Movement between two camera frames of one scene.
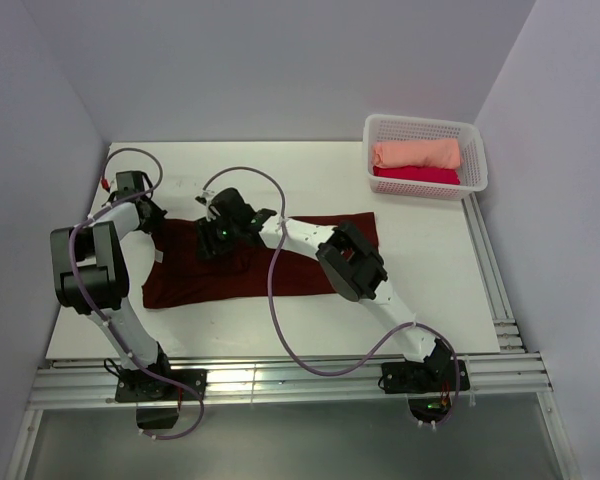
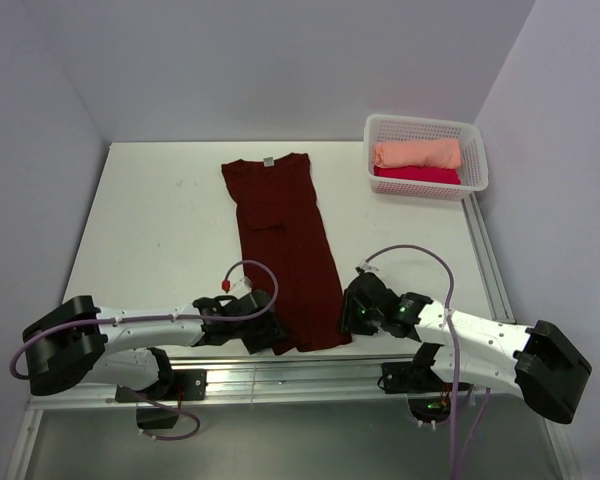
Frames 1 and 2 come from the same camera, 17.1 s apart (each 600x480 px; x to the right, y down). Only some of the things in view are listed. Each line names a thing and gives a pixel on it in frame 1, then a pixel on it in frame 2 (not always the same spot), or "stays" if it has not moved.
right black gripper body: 222,235 to 359,320
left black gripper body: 156,216 to 253,338
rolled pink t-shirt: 440,176 stays
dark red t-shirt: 179,274 to 281,234
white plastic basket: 425,158 stays
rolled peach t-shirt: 434,153 stays
